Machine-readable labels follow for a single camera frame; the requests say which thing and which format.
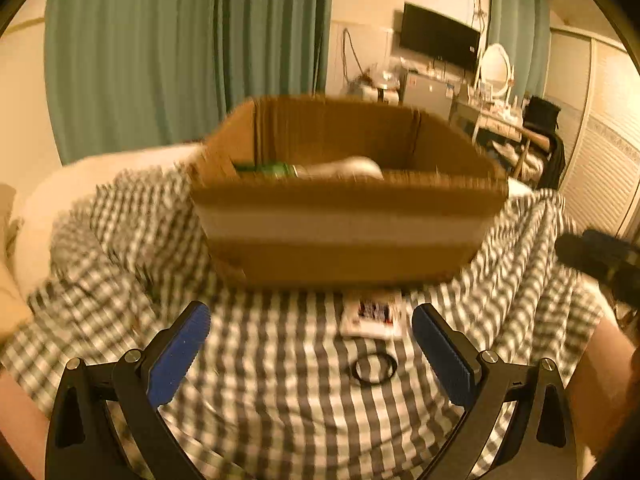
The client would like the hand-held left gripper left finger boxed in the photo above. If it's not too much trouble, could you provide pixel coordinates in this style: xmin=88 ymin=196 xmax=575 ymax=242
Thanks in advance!
xmin=45 ymin=301 xmax=212 ymax=480

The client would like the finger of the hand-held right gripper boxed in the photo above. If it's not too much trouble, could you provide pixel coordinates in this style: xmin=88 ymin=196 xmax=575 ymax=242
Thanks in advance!
xmin=555 ymin=229 xmax=622 ymax=282

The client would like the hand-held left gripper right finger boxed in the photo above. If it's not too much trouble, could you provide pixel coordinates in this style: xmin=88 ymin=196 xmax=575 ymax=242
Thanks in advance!
xmin=411 ymin=303 xmax=582 ymax=480

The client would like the small white card packet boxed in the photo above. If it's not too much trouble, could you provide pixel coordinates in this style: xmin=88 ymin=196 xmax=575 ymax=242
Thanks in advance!
xmin=341 ymin=290 xmax=405 ymax=342

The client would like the brown cardboard box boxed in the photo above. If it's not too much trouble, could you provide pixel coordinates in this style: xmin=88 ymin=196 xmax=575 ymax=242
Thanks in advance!
xmin=187 ymin=94 xmax=510 ymax=291

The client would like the green medicine box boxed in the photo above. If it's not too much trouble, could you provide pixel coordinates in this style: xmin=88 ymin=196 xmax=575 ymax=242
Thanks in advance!
xmin=232 ymin=160 xmax=298 ymax=180

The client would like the person's right leg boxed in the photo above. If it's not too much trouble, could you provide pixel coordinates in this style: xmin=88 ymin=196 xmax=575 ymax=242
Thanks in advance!
xmin=565 ymin=317 xmax=640 ymax=461

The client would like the person's leg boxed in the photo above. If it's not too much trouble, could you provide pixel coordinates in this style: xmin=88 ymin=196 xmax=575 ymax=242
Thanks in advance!
xmin=565 ymin=317 xmax=640 ymax=461
xmin=0 ymin=372 xmax=51 ymax=480

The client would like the grey white checked cloth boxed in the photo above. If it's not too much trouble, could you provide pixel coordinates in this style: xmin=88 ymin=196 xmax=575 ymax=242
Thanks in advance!
xmin=0 ymin=160 xmax=608 ymax=480

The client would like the white louvered wardrobe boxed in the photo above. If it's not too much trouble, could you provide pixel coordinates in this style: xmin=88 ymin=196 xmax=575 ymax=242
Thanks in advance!
xmin=550 ymin=27 xmax=640 ymax=241

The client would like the wooden chair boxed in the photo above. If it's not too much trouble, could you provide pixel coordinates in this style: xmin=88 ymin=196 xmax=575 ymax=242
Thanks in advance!
xmin=492 ymin=125 xmax=556 ymax=181

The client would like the black garment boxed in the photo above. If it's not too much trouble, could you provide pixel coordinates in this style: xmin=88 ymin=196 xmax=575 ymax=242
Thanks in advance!
xmin=522 ymin=95 xmax=566 ymax=191

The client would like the white dressing table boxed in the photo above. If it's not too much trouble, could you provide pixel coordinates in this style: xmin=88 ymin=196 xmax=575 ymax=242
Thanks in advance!
xmin=450 ymin=97 xmax=526 ymax=151

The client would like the person's left leg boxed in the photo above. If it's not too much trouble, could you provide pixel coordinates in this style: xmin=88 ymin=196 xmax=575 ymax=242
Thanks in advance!
xmin=0 ymin=372 xmax=51 ymax=480

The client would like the beige pillow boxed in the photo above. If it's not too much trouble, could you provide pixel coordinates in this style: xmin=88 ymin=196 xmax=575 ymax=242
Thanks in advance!
xmin=0 ymin=182 xmax=32 ymax=341

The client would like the white oval mirror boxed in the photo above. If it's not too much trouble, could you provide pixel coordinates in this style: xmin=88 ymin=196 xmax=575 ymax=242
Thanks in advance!
xmin=475 ymin=43 xmax=515 ymax=101

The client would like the silver fridge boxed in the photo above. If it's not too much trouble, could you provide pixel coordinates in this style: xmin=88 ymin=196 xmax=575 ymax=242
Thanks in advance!
xmin=402 ymin=71 xmax=456 ymax=118

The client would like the narrow green curtain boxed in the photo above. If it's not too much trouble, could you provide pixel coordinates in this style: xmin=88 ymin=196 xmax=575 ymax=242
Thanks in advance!
xmin=487 ymin=0 xmax=551 ymax=106

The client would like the clear plastic bag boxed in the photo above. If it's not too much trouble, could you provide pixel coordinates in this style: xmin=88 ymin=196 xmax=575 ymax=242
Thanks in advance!
xmin=357 ymin=62 xmax=401 ymax=88

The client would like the wide green curtain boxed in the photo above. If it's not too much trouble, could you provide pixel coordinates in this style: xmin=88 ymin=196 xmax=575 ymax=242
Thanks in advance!
xmin=44 ymin=0 xmax=335 ymax=166

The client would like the black hair tie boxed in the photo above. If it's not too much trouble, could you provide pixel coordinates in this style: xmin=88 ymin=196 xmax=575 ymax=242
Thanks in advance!
xmin=351 ymin=352 xmax=398 ymax=388

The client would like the black wall television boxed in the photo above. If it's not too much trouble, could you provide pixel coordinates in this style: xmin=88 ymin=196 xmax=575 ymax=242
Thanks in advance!
xmin=400 ymin=2 xmax=482 ymax=72

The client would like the wall cable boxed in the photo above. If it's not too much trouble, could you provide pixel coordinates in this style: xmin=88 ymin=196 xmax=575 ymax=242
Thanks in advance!
xmin=342 ymin=27 xmax=368 ymax=83

